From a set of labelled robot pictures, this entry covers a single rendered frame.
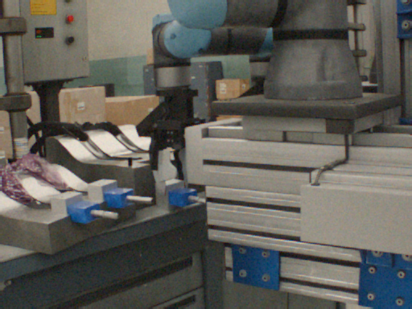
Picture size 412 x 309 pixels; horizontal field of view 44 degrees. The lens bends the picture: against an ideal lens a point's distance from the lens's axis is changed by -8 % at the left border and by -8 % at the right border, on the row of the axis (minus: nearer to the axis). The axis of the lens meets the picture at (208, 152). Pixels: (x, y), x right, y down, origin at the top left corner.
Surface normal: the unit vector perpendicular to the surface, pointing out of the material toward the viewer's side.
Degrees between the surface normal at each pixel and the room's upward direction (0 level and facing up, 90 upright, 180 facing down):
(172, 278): 90
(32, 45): 90
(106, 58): 90
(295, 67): 73
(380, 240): 90
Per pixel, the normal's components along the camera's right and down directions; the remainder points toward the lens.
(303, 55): -0.36, -0.14
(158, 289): 0.72, 0.07
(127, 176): -0.69, 0.15
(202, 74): -0.51, 0.16
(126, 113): 0.92, 0.02
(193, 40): 0.29, 0.14
